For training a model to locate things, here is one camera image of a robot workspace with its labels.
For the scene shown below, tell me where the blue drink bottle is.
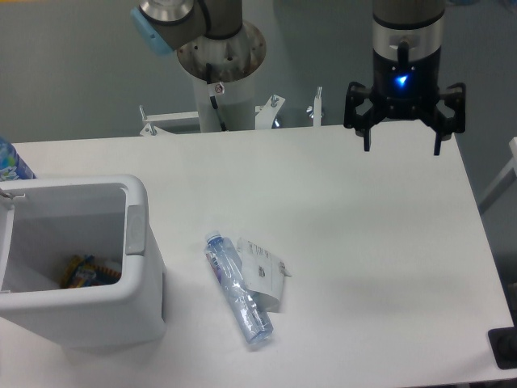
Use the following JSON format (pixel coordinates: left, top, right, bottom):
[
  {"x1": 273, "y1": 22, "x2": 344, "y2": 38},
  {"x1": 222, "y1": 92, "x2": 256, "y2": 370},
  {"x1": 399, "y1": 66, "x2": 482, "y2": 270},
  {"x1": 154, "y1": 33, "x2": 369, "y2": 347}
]
[{"x1": 0, "y1": 137, "x2": 37, "y2": 181}]

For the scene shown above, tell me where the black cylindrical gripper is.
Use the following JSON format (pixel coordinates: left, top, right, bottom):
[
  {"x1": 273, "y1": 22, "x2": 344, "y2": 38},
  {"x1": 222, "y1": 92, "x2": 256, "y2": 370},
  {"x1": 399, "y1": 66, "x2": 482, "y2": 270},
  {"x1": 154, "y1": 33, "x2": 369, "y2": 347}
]
[{"x1": 343, "y1": 50, "x2": 466, "y2": 156}]

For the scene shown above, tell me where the black table clamp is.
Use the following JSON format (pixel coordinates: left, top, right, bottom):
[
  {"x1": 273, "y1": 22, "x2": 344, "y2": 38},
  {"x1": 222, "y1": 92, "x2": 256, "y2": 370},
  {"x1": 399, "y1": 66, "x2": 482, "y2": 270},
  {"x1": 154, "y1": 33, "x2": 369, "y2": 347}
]
[{"x1": 488, "y1": 327, "x2": 516, "y2": 370}]

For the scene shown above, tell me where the clear plastic water bottle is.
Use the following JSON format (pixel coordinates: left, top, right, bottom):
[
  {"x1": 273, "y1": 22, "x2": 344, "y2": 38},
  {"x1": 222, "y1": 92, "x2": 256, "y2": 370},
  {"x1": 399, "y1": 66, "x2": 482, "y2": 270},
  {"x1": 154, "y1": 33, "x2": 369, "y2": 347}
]
[{"x1": 204, "y1": 231, "x2": 274, "y2": 345}]

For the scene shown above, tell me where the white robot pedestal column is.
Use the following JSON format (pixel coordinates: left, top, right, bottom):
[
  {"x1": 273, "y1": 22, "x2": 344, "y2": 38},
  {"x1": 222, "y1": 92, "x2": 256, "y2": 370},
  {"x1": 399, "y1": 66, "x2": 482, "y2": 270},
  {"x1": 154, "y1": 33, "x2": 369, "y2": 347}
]
[{"x1": 176, "y1": 20, "x2": 268, "y2": 133}]

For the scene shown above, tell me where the white paper receipt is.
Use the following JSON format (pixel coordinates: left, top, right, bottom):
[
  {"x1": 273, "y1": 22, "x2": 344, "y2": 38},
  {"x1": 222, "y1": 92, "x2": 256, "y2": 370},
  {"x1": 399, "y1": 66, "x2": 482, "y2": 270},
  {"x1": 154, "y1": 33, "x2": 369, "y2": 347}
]
[{"x1": 237, "y1": 238, "x2": 292, "y2": 313}]

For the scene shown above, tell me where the black cable on pedestal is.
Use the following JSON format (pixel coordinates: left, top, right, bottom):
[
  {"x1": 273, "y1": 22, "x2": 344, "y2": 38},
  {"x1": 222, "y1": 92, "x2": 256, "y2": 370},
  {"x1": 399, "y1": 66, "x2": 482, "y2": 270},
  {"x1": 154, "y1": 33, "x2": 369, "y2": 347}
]
[{"x1": 204, "y1": 61, "x2": 228, "y2": 133}]

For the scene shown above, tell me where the colourful snack wrapper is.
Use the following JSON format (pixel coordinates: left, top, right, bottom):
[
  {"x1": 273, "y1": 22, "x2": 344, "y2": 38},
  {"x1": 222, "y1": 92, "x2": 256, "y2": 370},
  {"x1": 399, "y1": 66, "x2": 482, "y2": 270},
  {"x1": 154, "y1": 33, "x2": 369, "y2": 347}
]
[{"x1": 59, "y1": 255, "x2": 122, "y2": 289}]

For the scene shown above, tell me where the white plastic trash can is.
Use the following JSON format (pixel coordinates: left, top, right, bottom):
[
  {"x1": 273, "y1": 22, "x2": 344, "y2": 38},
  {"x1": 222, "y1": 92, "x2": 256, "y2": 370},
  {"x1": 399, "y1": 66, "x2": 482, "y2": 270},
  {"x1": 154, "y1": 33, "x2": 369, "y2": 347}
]
[{"x1": 1, "y1": 175, "x2": 166, "y2": 348}]

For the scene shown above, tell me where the white frame at right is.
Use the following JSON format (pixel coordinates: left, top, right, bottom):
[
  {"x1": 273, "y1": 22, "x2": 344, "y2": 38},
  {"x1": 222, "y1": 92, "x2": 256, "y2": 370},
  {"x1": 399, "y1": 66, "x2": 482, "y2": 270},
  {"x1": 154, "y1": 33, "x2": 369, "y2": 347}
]
[{"x1": 478, "y1": 137, "x2": 516, "y2": 214}]

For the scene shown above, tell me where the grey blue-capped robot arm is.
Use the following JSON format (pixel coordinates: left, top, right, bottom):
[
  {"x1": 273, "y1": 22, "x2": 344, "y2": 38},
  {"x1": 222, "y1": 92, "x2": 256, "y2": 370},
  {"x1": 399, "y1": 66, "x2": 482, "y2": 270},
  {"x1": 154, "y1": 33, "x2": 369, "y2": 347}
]
[{"x1": 130, "y1": 1, "x2": 466, "y2": 151}]

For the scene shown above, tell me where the white metal frame bracket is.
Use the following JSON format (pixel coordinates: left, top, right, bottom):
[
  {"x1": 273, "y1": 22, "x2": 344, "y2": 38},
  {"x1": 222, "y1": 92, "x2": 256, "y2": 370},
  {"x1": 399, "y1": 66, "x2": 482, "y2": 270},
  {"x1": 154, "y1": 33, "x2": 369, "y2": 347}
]
[{"x1": 139, "y1": 86, "x2": 324, "y2": 137}]

